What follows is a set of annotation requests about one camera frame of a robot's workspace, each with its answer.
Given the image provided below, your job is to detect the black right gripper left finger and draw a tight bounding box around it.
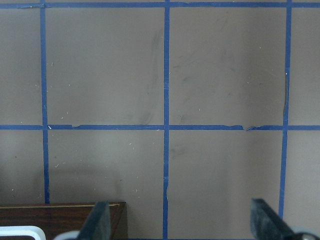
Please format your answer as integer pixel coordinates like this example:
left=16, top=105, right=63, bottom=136
left=79, top=201, right=111, bottom=240

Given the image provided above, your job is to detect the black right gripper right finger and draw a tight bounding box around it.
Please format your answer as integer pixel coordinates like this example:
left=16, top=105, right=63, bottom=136
left=250, top=198, right=295, bottom=240

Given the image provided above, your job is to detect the wooden drawer with white handle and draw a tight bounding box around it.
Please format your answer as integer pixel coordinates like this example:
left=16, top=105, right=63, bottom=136
left=0, top=202, right=128, bottom=240

